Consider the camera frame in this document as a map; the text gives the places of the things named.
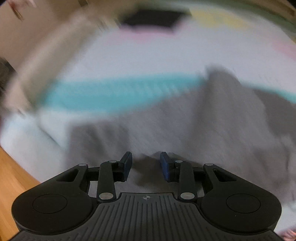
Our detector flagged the grey speckled pants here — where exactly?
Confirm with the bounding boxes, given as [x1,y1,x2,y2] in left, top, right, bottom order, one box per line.
[65,69,295,204]

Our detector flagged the person's right hand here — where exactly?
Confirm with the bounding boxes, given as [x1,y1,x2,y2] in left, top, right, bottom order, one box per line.
[280,230,296,241]

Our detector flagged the floral pastel bed sheet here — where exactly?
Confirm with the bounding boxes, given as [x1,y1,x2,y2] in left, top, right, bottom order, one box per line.
[0,4,296,235]

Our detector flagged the black folded garment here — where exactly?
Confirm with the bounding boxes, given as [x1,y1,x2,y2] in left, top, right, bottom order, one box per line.
[120,9,191,29]

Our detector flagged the beige padded bed frame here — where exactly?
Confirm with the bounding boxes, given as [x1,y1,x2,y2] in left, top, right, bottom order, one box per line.
[1,1,135,113]

